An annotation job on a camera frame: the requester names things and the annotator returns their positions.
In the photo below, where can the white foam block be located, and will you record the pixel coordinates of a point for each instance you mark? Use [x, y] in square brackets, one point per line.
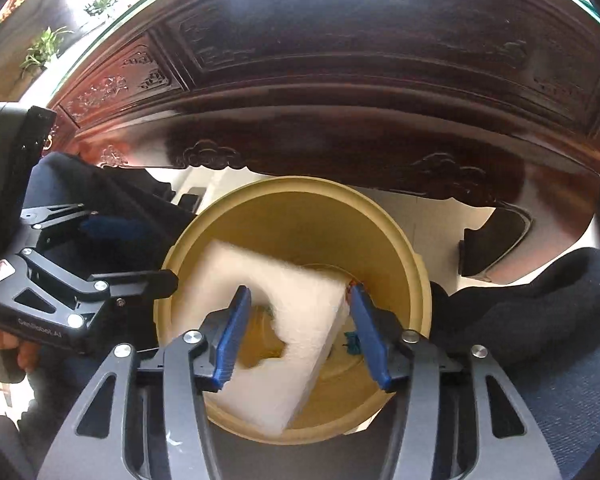
[290, 300]

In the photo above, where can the person's right leg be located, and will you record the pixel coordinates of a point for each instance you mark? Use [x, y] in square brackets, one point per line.
[530, 335]

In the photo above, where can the dark carved wooden table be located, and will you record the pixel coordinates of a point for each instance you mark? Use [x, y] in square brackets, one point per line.
[355, 85]

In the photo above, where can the yellow round bin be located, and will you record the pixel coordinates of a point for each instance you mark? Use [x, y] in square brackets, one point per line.
[300, 225]

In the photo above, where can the person's left hand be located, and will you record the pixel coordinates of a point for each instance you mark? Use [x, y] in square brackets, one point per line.
[0, 334]

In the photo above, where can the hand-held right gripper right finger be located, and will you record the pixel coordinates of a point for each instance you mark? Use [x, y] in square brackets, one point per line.
[372, 340]

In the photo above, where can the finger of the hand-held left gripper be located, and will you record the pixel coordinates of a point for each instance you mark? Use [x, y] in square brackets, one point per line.
[110, 225]
[130, 285]

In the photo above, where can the green leafy plant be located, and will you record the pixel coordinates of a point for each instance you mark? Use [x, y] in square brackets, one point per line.
[102, 2]

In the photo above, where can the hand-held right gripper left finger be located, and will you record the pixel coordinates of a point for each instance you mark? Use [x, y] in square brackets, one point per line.
[230, 340]

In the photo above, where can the green plant in glass vase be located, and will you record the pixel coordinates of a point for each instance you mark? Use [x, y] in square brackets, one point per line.
[45, 50]

